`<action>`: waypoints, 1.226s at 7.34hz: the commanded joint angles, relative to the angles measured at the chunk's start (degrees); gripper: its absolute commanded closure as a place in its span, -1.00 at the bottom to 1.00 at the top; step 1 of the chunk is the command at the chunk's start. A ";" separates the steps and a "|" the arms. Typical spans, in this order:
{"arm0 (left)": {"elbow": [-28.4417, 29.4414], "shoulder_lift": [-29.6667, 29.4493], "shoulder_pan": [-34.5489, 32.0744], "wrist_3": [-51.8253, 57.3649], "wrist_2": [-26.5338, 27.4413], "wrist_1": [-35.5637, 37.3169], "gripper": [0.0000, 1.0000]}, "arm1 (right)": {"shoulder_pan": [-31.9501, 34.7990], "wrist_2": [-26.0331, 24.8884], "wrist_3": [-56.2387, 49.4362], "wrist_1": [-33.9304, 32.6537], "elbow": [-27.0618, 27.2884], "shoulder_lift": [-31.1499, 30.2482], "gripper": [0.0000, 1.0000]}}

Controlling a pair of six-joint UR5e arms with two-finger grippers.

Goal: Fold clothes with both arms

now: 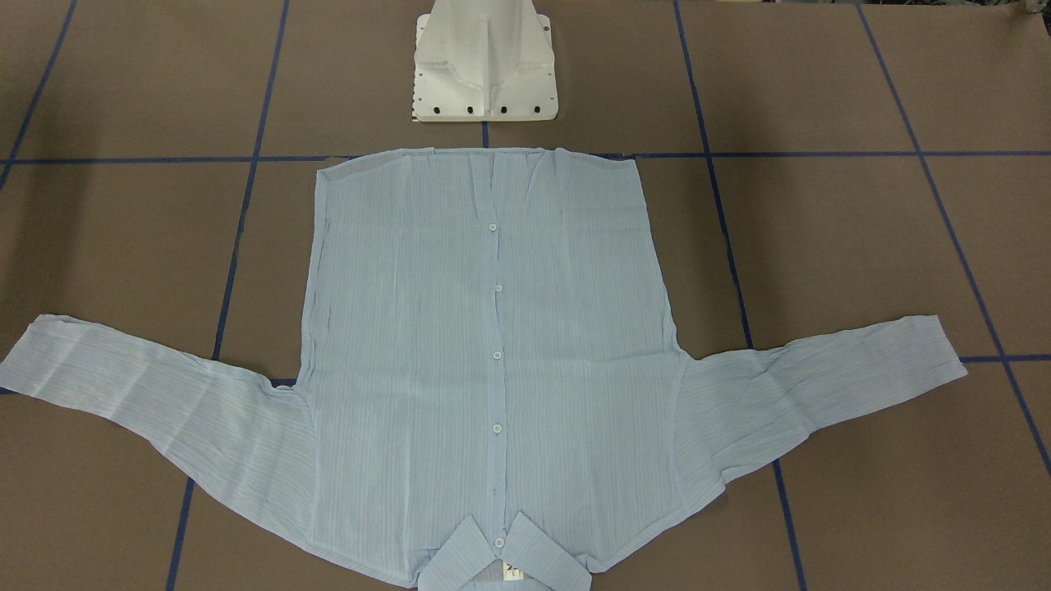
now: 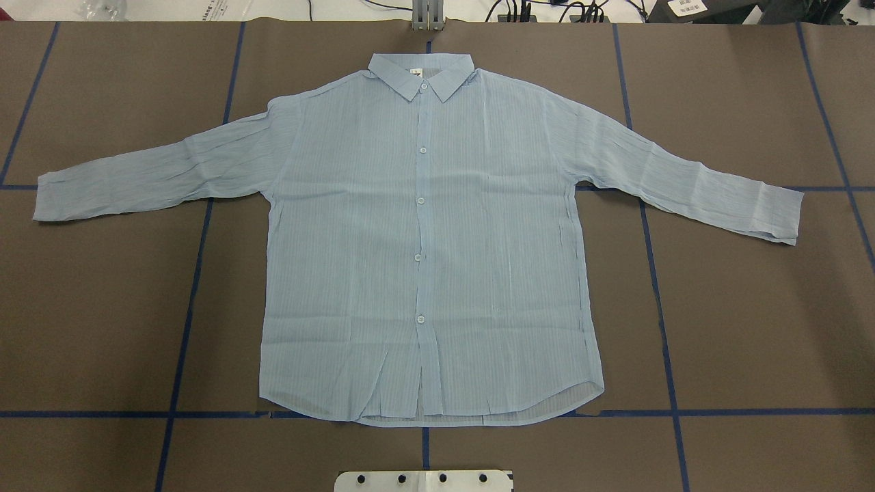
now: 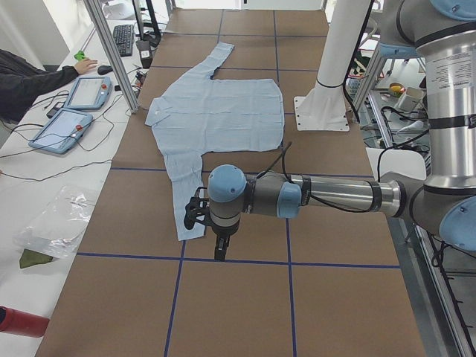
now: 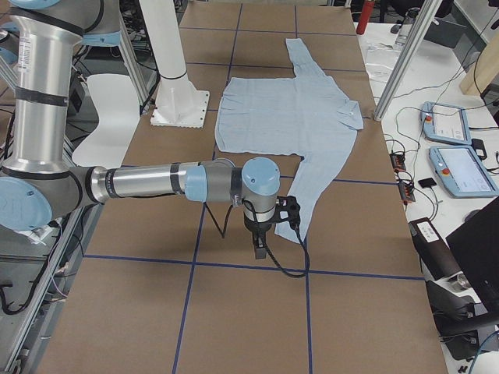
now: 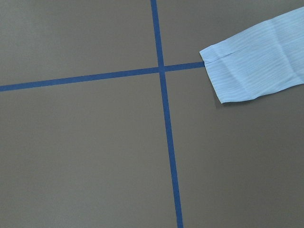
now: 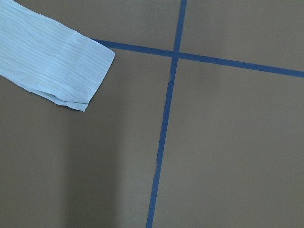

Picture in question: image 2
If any grey aluminium frame post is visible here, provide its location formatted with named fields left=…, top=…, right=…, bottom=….
left=412, top=0, right=446, bottom=31

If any light blue button shirt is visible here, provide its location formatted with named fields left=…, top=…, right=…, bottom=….
left=32, top=53, right=803, bottom=427

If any black box with label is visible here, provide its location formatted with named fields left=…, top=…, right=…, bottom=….
left=647, top=1, right=760, bottom=25

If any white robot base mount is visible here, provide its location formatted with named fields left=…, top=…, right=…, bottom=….
left=334, top=469, right=515, bottom=491

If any clear plastic bag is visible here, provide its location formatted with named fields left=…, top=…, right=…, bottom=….
left=75, top=0, right=128, bottom=22

